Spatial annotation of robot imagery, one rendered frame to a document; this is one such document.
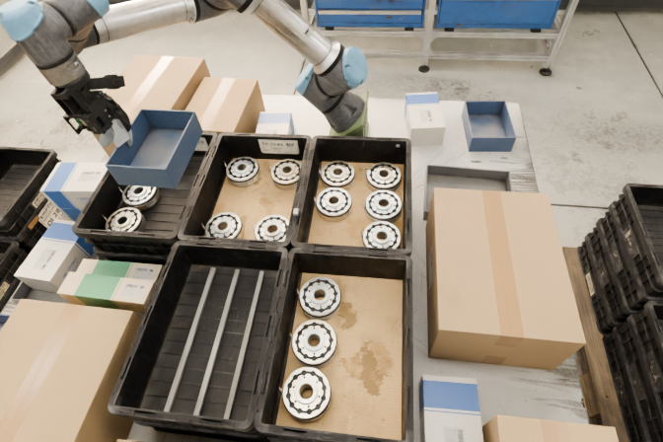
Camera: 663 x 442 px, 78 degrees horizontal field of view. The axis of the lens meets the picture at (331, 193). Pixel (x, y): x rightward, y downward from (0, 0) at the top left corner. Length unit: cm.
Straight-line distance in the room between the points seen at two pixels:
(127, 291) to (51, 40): 59
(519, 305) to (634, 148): 203
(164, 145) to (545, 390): 112
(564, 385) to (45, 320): 125
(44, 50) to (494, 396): 121
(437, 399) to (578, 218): 160
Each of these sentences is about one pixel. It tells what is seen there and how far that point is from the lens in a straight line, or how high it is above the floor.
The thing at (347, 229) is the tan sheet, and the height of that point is 83.
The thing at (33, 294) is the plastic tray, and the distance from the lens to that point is 155.
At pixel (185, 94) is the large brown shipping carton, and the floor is 88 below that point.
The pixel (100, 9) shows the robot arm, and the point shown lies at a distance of 102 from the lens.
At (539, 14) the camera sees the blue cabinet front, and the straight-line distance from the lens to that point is 305.
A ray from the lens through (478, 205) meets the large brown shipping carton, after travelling 115.
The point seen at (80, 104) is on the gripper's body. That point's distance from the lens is 101.
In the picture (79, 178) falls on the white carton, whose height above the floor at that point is 88.
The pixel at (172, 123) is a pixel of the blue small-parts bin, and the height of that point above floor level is 109.
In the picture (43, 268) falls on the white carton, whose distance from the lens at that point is 146.
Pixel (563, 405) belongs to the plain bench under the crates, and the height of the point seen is 70.
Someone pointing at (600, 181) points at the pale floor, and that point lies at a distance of 266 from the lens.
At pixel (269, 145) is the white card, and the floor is 89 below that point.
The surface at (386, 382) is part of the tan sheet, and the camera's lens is 99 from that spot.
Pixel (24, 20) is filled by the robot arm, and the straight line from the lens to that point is 95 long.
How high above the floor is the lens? 179
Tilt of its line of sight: 51 degrees down
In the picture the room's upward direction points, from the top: 6 degrees counter-clockwise
